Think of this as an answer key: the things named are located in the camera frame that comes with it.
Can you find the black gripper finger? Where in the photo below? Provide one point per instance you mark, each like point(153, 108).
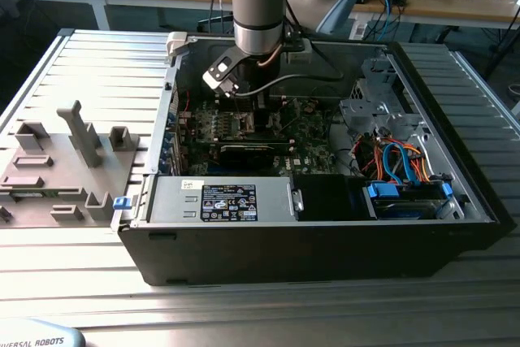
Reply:
point(260, 113)

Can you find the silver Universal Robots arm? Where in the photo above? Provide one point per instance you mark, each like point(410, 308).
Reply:
point(256, 5)

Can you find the CPU socket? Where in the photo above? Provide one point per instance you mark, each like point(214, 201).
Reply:
point(245, 125)

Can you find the black graphics card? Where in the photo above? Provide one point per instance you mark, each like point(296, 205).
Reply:
point(243, 157)

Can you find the green motherboard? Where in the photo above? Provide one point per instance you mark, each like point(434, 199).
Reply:
point(313, 140)

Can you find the grey metal disk bay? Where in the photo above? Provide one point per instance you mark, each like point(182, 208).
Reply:
point(357, 113)

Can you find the black plastic shroud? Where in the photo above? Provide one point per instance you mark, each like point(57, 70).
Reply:
point(325, 196)

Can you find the white power adapter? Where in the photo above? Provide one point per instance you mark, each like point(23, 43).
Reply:
point(359, 30)

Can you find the grey power supply unit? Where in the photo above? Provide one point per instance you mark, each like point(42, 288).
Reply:
point(170, 200)

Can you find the black open PC case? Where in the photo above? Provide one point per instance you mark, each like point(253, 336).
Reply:
point(284, 253)

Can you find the blue plastic case latch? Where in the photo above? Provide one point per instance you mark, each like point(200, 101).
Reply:
point(120, 203)

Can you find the hard disk in blue carrier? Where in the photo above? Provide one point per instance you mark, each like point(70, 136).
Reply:
point(406, 200)

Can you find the grey parts rack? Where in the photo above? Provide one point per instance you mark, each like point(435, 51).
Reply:
point(61, 168)

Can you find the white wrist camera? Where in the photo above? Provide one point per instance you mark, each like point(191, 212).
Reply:
point(215, 81)

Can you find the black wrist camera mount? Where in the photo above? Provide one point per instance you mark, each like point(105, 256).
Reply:
point(295, 43)

